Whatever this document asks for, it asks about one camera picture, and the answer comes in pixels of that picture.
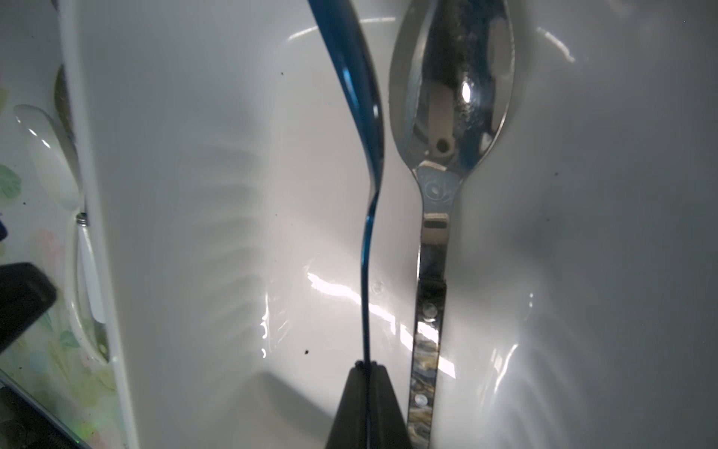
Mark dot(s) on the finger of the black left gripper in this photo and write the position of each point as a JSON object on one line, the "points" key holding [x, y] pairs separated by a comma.
{"points": [[26, 294]]}

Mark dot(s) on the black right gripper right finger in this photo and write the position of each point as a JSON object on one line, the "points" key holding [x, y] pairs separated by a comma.
{"points": [[386, 425]]}

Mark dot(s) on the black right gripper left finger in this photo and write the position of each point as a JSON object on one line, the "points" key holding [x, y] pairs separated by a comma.
{"points": [[350, 426]]}

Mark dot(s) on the silver spoon marbled handle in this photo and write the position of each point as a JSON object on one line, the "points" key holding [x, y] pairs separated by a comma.
{"points": [[450, 83]]}

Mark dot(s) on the blue metal spoon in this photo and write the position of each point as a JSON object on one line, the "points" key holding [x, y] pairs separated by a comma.
{"points": [[345, 41]]}

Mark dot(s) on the white plastic storage box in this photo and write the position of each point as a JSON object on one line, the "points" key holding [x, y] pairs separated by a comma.
{"points": [[227, 189]]}

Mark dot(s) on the silver spoon clear handle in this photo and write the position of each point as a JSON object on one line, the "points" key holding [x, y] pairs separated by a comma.
{"points": [[57, 165]]}

